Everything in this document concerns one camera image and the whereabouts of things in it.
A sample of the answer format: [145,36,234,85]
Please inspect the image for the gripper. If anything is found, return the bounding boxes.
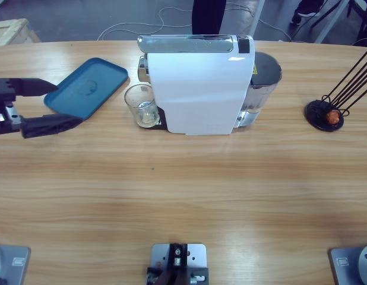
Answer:
[0,78,84,140]

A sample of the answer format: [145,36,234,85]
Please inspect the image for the clear drinking glass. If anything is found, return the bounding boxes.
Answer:
[124,83,160,129]

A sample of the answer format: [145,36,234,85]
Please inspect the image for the silver coffee machine lever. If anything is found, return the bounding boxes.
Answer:
[137,34,235,54]

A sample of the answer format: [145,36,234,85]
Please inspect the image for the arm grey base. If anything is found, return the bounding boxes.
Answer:
[328,243,367,285]
[0,243,32,285]

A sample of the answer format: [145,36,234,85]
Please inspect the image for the white capsule coffee machine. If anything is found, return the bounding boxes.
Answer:
[137,34,256,136]

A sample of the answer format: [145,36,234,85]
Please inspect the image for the orange coffee capsule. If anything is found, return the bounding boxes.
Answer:
[325,109,341,125]

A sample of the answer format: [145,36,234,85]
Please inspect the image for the blue rectangular serving tray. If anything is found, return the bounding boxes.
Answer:
[43,57,130,123]

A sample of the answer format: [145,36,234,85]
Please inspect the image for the wooden crate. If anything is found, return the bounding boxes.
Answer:
[0,18,42,48]

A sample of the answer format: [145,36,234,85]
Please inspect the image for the person in black trousers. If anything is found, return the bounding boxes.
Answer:
[191,0,228,36]

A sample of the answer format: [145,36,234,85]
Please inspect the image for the water tank with black lid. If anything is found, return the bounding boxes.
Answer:
[244,51,283,115]

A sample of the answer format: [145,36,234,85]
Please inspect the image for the person with dark sneakers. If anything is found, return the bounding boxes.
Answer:
[290,0,324,25]

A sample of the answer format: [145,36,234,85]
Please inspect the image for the white floor cable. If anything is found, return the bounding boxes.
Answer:
[97,0,292,42]

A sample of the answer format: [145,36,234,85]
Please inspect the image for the centre metal mount plate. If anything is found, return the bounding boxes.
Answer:
[145,242,210,285]

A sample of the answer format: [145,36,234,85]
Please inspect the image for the white metal post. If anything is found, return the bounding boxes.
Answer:
[248,0,266,37]

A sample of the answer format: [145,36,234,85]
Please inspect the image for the black wire capsule holder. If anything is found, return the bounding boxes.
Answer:
[304,49,367,133]

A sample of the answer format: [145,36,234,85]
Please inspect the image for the white metal frame leg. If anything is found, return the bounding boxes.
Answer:
[314,0,350,45]

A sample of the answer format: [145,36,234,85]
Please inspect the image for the black chair frame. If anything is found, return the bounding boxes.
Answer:
[346,0,367,36]

